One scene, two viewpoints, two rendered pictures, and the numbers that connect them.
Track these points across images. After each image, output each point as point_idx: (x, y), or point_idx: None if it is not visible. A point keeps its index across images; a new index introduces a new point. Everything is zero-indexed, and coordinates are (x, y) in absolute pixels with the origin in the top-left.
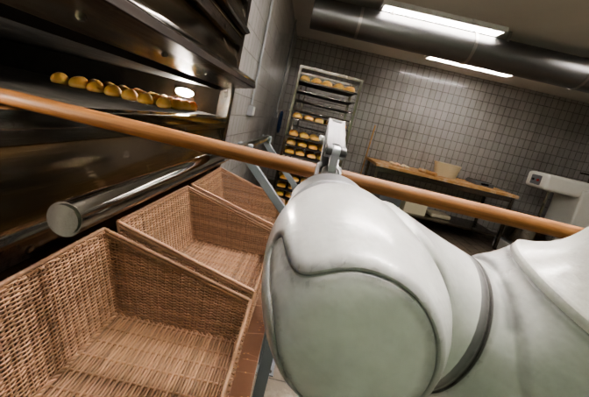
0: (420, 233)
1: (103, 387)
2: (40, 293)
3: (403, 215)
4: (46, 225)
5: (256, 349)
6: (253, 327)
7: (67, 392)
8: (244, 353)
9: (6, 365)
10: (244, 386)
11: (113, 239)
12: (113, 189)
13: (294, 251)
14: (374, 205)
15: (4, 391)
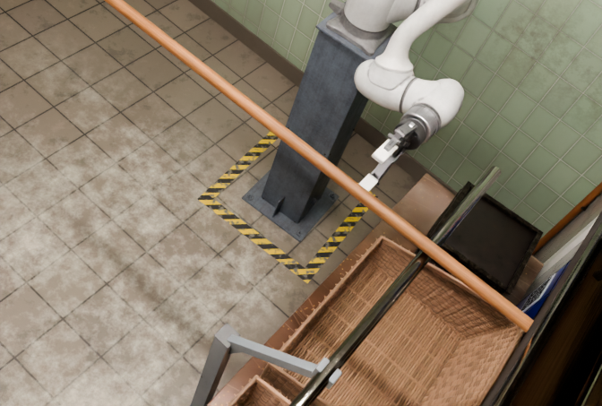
0: (438, 82)
1: (384, 386)
2: (462, 405)
3: (437, 85)
4: (491, 389)
5: (247, 367)
6: (231, 398)
7: (408, 392)
8: (262, 368)
9: (458, 381)
10: (281, 335)
11: None
12: (486, 177)
13: (463, 96)
14: (447, 87)
15: (450, 381)
